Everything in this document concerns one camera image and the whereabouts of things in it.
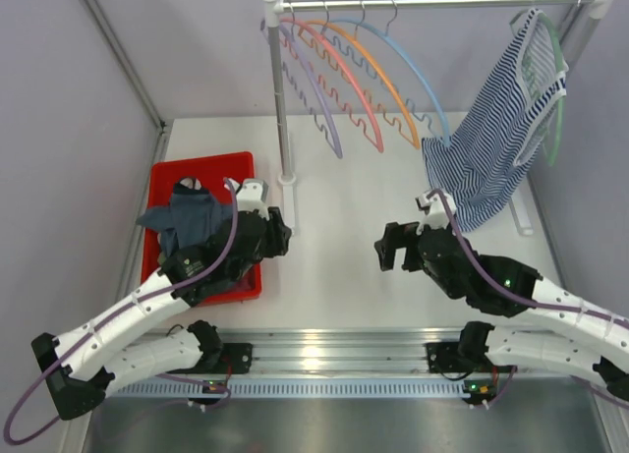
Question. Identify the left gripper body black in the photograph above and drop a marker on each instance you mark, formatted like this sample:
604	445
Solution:
273	231

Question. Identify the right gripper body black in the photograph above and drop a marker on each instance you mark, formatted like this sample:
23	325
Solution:
403	236

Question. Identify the light blue hanger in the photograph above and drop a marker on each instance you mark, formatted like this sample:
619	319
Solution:
352	26

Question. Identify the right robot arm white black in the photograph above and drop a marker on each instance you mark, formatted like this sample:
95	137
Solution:
556	330

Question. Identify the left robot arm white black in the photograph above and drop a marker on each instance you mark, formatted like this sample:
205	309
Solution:
86	365

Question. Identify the blue white striped tank top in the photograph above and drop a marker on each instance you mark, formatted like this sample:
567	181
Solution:
478	169

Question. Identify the green hanger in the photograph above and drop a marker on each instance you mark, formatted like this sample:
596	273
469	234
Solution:
542	73

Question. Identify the purple hanger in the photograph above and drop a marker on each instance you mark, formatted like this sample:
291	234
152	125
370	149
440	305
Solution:
321	116

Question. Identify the orange hanger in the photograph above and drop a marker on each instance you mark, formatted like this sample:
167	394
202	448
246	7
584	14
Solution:
343	43

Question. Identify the pink hanger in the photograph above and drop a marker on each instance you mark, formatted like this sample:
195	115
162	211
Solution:
344	72

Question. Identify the white printed garment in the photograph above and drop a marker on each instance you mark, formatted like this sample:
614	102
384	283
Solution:
191	183

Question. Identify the metal clothes rack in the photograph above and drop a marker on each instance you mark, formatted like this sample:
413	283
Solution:
273	9

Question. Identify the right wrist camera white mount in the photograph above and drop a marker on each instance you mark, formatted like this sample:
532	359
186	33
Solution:
435	206

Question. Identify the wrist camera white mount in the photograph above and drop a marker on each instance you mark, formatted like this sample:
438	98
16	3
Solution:
435	206
251	196

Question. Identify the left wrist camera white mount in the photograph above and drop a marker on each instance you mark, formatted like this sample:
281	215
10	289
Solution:
251	196

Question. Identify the aluminium mounting rail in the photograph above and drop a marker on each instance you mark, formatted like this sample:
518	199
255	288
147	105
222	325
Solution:
404	352

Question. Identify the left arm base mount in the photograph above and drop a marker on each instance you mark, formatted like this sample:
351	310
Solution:
231	357

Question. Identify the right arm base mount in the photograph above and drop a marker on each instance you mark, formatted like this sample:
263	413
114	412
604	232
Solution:
452	357

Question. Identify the slotted cable duct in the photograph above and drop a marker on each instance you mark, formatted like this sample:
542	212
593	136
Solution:
307	388

